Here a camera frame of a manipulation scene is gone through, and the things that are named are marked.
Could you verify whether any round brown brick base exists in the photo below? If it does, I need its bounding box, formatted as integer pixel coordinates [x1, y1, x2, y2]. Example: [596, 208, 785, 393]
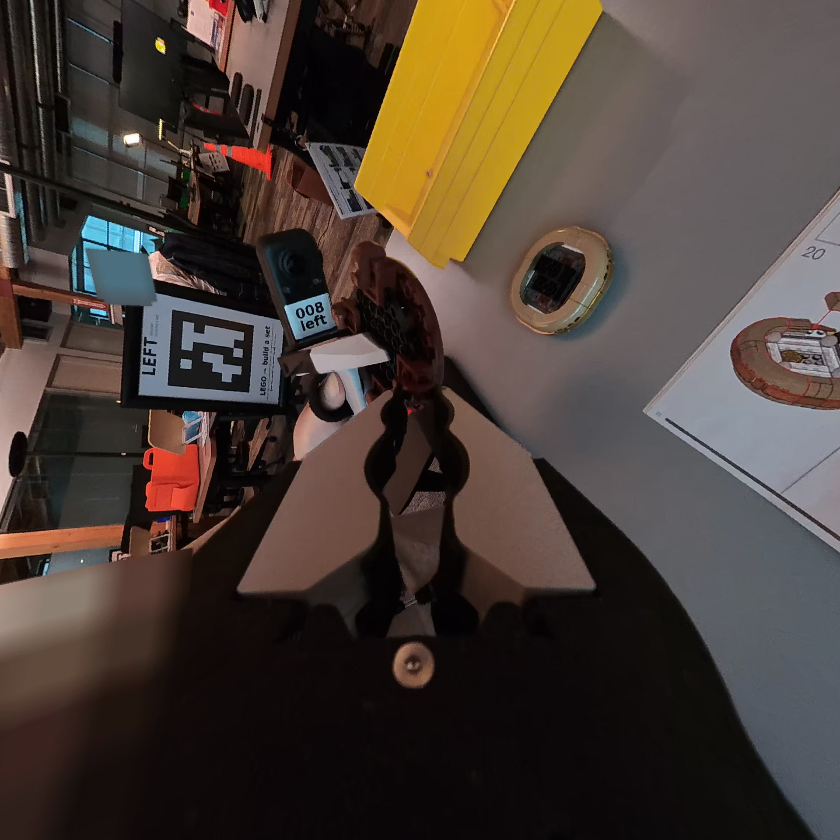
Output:
[331, 239, 447, 411]

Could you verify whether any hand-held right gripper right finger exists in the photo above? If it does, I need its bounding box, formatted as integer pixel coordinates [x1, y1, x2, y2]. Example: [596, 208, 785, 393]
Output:
[430, 392, 598, 634]

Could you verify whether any open instruction booklet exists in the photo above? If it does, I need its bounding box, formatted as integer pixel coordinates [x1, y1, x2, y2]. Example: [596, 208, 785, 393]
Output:
[644, 190, 840, 552]

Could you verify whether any printed picture sheet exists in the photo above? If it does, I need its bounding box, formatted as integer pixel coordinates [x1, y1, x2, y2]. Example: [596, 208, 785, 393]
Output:
[307, 142, 380, 220]

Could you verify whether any tan brick ring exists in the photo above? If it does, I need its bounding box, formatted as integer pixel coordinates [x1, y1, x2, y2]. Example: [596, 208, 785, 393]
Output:
[511, 226, 614, 336]

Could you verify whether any wooden table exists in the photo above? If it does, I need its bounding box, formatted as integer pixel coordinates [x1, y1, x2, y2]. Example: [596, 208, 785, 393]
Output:
[220, 0, 309, 152]

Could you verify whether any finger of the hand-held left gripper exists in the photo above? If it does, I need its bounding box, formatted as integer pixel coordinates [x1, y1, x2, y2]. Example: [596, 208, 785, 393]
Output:
[308, 333, 389, 376]

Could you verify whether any yellow plastic box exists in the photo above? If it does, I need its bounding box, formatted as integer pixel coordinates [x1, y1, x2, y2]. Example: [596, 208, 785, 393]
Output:
[354, 0, 603, 269]

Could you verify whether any wooden beam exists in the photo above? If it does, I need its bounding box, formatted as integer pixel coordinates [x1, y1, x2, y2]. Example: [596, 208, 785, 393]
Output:
[0, 525, 126, 560]

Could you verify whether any black monitor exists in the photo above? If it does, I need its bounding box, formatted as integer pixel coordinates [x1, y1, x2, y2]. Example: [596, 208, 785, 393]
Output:
[118, 0, 191, 129]

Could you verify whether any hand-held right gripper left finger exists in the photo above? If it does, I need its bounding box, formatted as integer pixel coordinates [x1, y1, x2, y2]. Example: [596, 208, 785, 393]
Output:
[236, 392, 411, 637]

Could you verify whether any grey desk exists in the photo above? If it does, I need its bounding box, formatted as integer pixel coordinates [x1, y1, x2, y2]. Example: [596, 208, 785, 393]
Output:
[377, 0, 840, 840]

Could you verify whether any orange bag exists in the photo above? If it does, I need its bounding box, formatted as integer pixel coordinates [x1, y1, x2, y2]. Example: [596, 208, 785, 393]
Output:
[142, 446, 200, 514]

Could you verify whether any person's left hand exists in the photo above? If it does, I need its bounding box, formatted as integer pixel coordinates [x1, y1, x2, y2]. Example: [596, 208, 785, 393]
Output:
[292, 377, 361, 462]

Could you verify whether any brown cardboard box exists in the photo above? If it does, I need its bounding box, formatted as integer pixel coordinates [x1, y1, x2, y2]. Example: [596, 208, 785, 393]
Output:
[287, 157, 332, 199]

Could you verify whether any orange traffic cone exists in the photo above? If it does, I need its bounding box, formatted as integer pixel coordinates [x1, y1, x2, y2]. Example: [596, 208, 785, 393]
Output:
[202, 142, 274, 179]

